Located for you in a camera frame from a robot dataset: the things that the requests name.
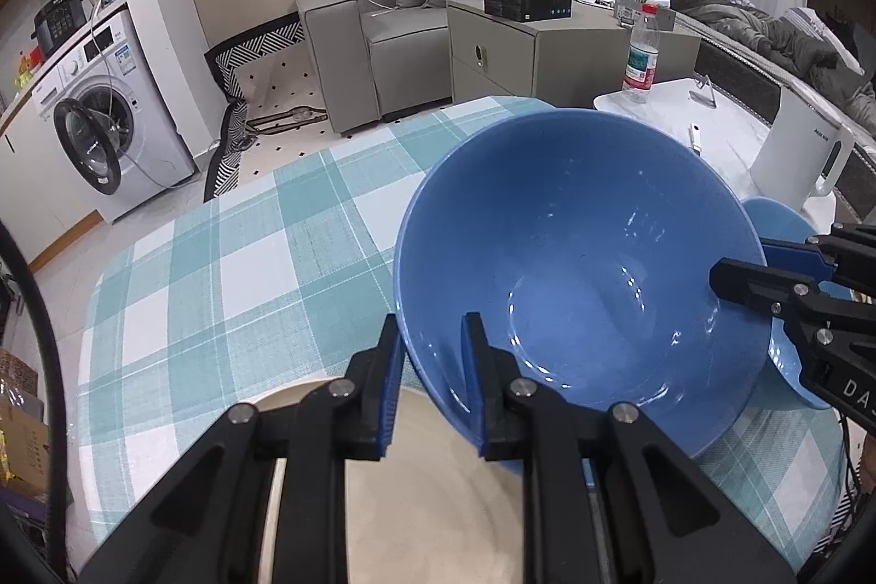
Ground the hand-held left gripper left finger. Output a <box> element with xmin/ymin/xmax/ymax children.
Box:
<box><xmin>78</xmin><ymin>314</ymin><xmax>406</xmax><ymax>584</ymax></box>

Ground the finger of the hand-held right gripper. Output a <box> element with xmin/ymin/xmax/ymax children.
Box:
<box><xmin>759</xmin><ymin>223</ymin><xmax>876</xmax><ymax>301</ymax></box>
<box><xmin>710</xmin><ymin>257</ymin><xmax>876</xmax><ymax>352</ymax></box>

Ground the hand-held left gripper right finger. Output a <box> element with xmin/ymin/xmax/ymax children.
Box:
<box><xmin>462</xmin><ymin>312</ymin><xmax>798</xmax><ymax>584</ymax></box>

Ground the blue bowl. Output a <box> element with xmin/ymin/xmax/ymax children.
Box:
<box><xmin>393</xmin><ymin>108</ymin><xmax>771</xmax><ymax>479</ymax></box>
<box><xmin>741</xmin><ymin>197</ymin><xmax>839</xmax><ymax>410</ymax></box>

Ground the beige plate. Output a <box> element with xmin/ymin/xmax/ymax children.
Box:
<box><xmin>256</xmin><ymin>379</ymin><xmax>531</xmax><ymax>584</ymax></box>

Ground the white electric kettle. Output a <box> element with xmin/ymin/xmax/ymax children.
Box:
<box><xmin>749</xmin><ymin>90</ymin><xmax>856</xmax><ymax>205</ymax></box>

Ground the white side table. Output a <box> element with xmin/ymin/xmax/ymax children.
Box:
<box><xmin>592</xmin><ymin>76</ymin><xmax>839</xmax><ymax>216</ymax></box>

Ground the teal checked tablecloth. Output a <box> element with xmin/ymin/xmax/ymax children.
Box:
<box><xmin>77</xmin><ymin>95</ymin><xmax>860</xmax><ymax>571</ymax></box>

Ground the grey blanket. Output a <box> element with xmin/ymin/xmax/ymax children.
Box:
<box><xmin>671</xmin><ymin>0</ymin><xmax>876</xmax><ymax>99</ymax></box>

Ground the clear water bottle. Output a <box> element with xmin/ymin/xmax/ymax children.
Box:
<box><xmin>621</xmin><ymin>4</ymin><xmax>661</xmax><ymax>105</ymax></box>

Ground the brown wooden hanger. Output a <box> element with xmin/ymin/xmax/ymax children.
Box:
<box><xmin>243</xmin><ymin>106</ymin><xmax>330</xmax><ymax>137</ymax></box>

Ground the black and white patterned rug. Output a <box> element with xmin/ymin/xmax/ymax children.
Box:
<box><xmin>204</xmin><ymin>13</ymin><xmax>343</xmax><ymax>202</ymax></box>

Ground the grey bedside cabinet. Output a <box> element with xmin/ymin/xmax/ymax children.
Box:
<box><xmin>446</xmin><ymin>0</ymin><xmax>702</xmax><ymax>109</ymax></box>

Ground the grey sofa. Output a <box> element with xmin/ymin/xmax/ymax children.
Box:
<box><xmin>296</xmin><ymin>0</ymin><xmax>692</xmax><ymax>137</ymax></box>

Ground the black box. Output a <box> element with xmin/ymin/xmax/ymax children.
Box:
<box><xmin>483</xmin><ymin>0</ymin><xmax>574</xmax><ymax>22</ymax></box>

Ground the white washing machine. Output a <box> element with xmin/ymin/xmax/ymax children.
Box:
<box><xmin>31</xmin><ymin>0</ymin><xmax>199</xmax><ymax>225</ymax></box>

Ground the printed cardboard box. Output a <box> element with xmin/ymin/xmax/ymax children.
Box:
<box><xmin>0</xmin><ymin>396</ymin><xmax>52</xmax><ymax>499</ymax></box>

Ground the white kitchen base cabinet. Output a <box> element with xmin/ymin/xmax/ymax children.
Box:
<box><xmin>0</xmin><ymin>98</ymin><xmax>103</xmax><ymax>270</ymax></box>

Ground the black pressure cooker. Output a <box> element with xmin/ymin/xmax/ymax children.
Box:
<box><xmin>33</xmin><ymin>0</ymin><xmax>87</xmax><ymax>57</ymax></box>

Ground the black cable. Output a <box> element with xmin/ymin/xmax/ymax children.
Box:
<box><xmin>0</xmin><ymin>218</ymin><xmax>75</xmax><ymax>584</ymax></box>

